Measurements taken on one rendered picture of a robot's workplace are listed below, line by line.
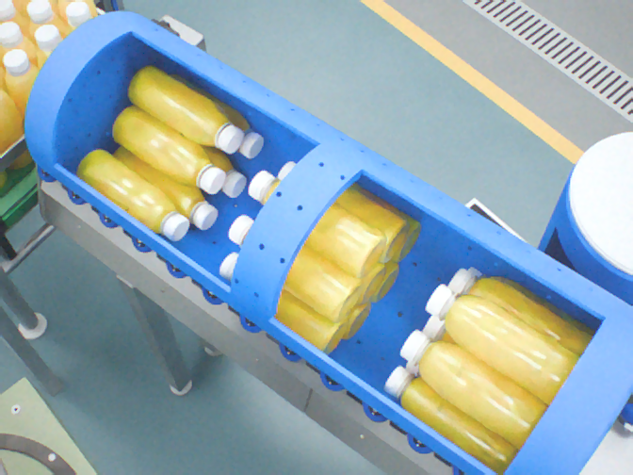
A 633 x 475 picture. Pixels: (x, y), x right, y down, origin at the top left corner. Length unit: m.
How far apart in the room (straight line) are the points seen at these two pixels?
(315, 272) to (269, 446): 1.15
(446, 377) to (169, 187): 0.53
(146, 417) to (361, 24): 1.55
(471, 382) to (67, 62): 0.69
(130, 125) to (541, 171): 1.62
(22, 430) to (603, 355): 0.71
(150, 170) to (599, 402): 0.75
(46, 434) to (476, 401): 0.53
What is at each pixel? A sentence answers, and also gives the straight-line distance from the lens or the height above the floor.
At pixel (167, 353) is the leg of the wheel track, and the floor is 0.27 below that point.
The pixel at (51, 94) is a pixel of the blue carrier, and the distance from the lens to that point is 1.18.
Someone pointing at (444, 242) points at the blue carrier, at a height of 1.05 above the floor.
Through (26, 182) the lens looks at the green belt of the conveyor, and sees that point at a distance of 1.49.
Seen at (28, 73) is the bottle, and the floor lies 1.06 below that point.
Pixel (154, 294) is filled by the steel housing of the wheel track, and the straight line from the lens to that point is 1.36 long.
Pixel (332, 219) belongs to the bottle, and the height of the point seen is 1.18.
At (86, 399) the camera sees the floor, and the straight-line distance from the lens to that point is 2.26.
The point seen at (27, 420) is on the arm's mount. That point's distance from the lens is 1.09.
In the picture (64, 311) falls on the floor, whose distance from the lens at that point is 2.38.
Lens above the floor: 2.04
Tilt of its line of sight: 59 degrees down
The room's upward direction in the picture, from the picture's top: 1 degrees counter-clockwise
